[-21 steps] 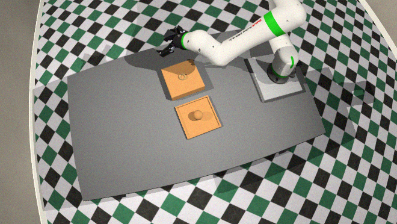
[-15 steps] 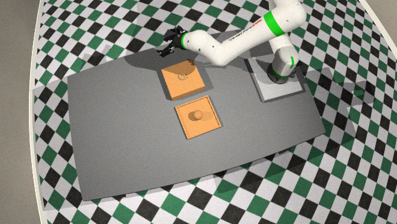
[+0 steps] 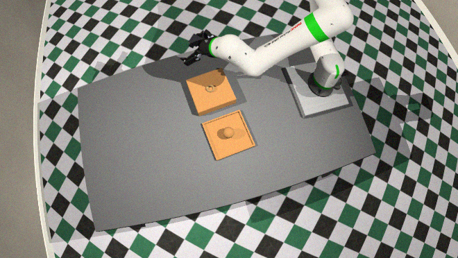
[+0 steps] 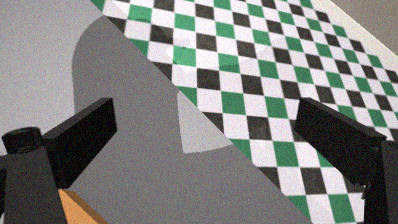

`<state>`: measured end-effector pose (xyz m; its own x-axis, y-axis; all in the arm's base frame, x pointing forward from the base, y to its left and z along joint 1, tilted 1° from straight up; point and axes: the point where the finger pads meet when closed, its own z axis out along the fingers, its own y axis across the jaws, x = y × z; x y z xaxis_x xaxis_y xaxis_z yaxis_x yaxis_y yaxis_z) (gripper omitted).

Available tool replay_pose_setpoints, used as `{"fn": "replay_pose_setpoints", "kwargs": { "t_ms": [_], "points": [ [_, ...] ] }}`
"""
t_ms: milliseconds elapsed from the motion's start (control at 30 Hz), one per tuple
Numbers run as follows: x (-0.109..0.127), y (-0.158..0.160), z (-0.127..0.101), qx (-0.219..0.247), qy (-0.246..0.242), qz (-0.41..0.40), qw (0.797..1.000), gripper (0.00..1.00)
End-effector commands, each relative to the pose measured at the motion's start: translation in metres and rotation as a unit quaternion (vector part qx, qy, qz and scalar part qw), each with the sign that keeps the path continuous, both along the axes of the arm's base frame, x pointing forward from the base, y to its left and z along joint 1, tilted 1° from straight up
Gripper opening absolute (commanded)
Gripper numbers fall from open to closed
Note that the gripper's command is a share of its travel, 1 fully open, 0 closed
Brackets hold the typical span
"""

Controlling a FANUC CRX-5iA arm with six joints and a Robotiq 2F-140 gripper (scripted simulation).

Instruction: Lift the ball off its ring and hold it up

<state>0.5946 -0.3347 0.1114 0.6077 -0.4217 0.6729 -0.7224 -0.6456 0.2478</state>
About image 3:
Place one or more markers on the tan ball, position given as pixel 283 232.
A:
pixel 228 132

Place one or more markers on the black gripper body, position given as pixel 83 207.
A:
pixel 201 48

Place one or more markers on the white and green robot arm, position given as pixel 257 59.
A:
pixel 327 19

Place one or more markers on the orange shallow rimmed tray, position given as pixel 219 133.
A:
pixel 223 147

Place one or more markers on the orange rectangular block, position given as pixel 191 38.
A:
pixel 211 91

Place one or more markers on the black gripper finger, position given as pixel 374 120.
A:
pixel 192 58
pixel 205 35

